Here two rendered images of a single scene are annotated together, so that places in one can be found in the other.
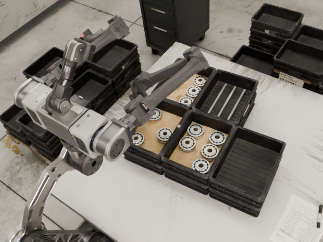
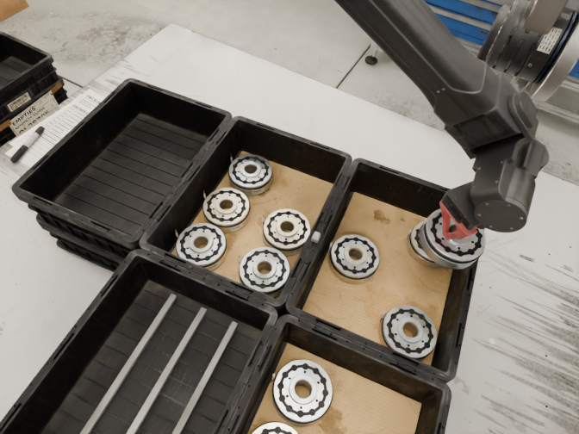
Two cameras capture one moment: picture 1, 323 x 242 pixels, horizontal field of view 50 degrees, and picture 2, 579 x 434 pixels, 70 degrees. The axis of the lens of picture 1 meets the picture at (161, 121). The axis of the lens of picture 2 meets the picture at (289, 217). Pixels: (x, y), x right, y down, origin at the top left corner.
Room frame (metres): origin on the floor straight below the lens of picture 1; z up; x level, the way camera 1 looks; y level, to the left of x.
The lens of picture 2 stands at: (1.66, -0.28, 1.61)
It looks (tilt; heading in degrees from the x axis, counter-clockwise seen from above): 56 degrees down; 163
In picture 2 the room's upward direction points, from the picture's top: 5 degrees clockwise
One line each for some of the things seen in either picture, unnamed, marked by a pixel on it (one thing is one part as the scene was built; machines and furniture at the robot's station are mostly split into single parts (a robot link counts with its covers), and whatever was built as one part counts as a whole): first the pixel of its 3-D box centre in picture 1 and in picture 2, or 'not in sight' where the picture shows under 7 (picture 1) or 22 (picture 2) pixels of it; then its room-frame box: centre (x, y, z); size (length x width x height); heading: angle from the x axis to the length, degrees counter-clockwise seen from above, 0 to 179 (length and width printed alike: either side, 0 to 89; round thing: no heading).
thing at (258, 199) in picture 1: (248, 161); (132, 151); (0.98, -0.44, 0.92); 0.40 x 0.30 x 0.02; 144
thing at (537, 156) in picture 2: (136, 85); (514, 165); (1.39, 0.11, 1.22); 0.07 x 0.06 x 0.07; 139
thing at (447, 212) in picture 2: not in sight; (463, 219); (1.38, 0.10, 1.09); 0.07 x 0.07 x 0.09; 13
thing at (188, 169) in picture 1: (198, 141); (255, 199); (1.16, -0.19, 0.92); 0.40 x 0.30 x 0.02; 144
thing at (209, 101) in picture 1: (225, 101); (148, 393); (1.48, -0.43, 0.87); 0.40 x 0.30 x 0.11; 144
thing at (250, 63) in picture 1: (254, 69); not in sight; (2.33, -0.94, 0.26); 0.40 x 0.30 x 0.23; 48
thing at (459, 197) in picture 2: (137, 93); (492, 189); (1.38, 0.11, 1.16); 0.10 x 0.07 x 0.07; 103
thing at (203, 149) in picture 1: (209, 151); (226, 206); (1.12, -0.25, 0.86); 0.10 x 0.10 x 0.01
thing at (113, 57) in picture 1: (117, 70); not in sight; (2.49, 0.34, 0.37); 0.40 x 0.30 x 0.45; 138
